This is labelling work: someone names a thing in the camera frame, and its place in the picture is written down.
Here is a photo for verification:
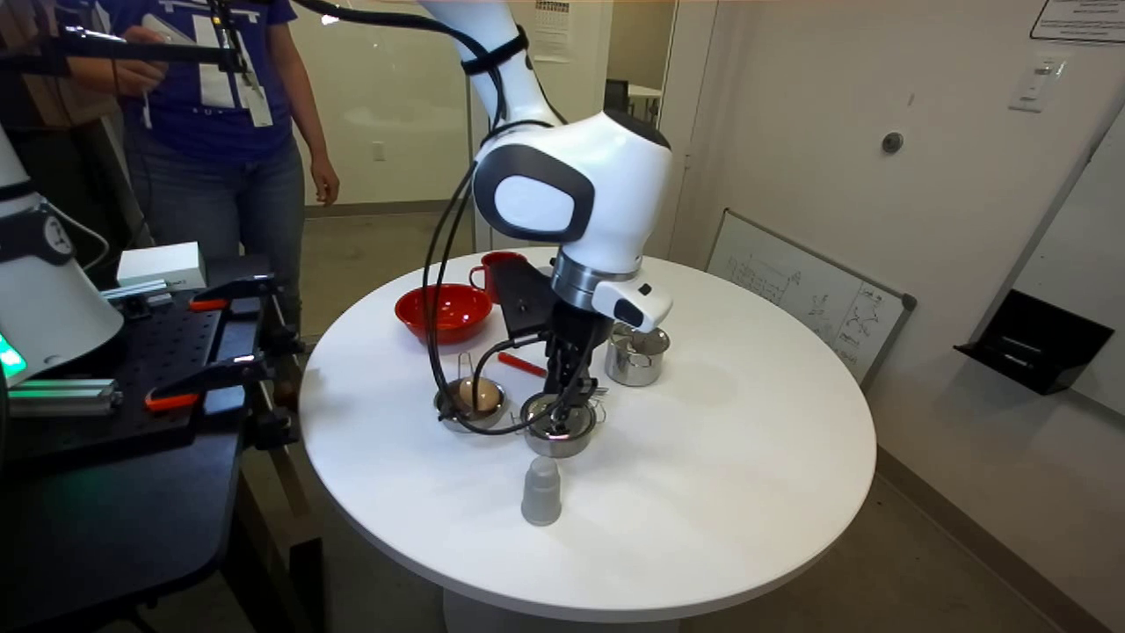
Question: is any whiteboard leaning on wall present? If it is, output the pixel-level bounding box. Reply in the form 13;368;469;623
707;210;913;383

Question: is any clear plastic cup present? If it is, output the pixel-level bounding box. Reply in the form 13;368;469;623
519;456;561;529

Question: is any orange handled clamp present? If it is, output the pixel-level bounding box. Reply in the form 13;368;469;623
144;355;267;416

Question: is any white box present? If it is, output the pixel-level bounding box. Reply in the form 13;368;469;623
117;241;204;288

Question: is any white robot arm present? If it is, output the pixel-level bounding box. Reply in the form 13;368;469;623
299;0;673;428

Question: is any person in blue shirt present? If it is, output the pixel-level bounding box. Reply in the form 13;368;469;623
0;0;346;339

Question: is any round white table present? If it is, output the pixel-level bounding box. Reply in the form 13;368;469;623
299;258;874;633

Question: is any steel pot lid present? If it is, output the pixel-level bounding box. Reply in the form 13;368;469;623
519;393;598;434

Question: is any small steel pot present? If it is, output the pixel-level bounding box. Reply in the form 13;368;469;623
517;405;600;456

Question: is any red bowl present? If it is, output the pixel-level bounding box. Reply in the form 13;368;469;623
394;284;493;346

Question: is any black side cart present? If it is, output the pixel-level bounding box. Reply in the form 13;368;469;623
0;261;322;633

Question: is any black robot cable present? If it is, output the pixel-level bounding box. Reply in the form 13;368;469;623
417;163;565;438

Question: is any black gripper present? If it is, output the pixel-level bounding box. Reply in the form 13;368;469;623
544;303;612;428

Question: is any small steel strainer bowl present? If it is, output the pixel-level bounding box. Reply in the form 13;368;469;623
436;352;507;434

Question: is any red handled fork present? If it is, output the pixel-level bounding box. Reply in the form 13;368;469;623
500;352;550;377

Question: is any red mug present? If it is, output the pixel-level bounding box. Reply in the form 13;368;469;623
469;251;525;303

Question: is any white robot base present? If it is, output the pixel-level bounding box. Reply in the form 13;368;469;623
0;130;123;383

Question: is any black wall tray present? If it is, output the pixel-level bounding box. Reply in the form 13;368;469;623
962;292;1116;393

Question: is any yellow ball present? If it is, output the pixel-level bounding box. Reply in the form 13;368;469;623
460;381;500;416

